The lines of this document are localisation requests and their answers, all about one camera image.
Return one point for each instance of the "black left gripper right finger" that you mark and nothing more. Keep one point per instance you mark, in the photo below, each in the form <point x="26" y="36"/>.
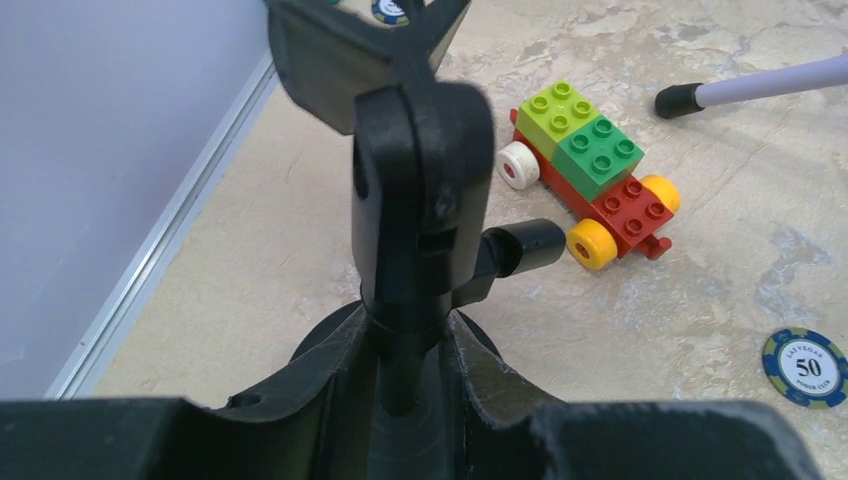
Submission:
<point x="596" y="437"/>

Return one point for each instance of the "colourful toy brick car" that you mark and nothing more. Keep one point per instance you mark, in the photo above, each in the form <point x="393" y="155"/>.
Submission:
<point x="561" y="139"/>

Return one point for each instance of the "lilac music stand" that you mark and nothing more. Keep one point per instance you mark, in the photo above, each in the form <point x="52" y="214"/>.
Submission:
<point x="680" y="100"/>

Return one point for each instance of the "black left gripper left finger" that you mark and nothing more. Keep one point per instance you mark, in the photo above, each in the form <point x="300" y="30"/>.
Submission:
<point x="309" y="420"/>

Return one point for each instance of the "blue poker chip 50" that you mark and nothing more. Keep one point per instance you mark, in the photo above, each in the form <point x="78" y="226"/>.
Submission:
<point x="805" y="367"/>

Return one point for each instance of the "blue poker chip far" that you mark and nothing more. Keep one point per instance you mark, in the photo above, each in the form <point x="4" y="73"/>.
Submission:
<point x="388" y="12"/>

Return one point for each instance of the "black microphone stand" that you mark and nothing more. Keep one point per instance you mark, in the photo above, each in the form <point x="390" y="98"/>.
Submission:
<point x="416" y="392"/>

